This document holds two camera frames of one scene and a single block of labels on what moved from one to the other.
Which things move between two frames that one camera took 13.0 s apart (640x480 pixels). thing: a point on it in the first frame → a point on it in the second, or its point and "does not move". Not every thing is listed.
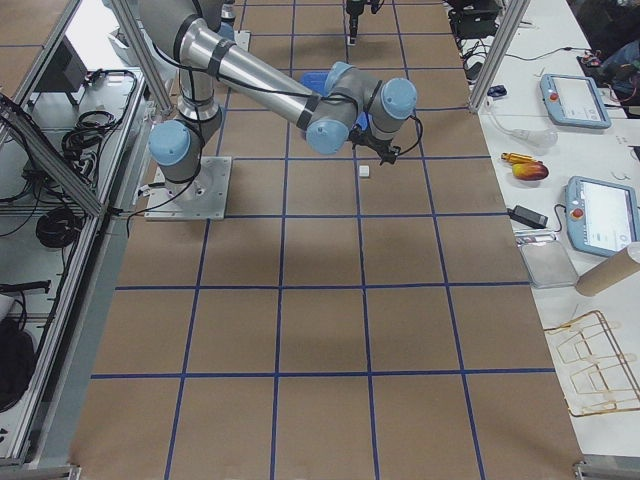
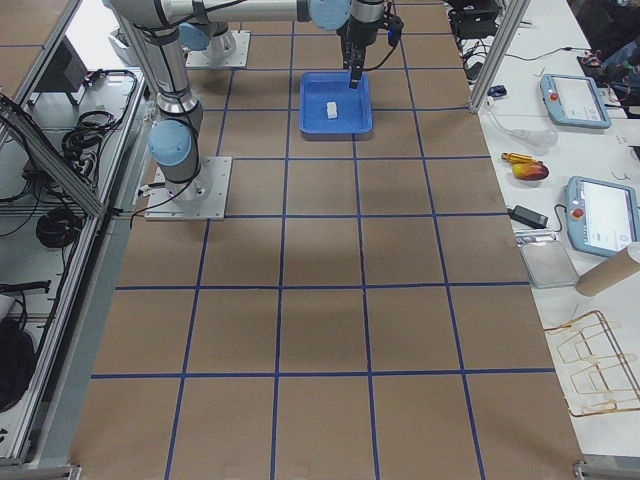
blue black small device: x=497 y=91 does not move
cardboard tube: x=606 y=273 does not move
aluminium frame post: x=511 y=22 does not move
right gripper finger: x=388 y=157 → x=348 y=55
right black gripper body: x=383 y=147 → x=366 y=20
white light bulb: x=540 y=137 does not move
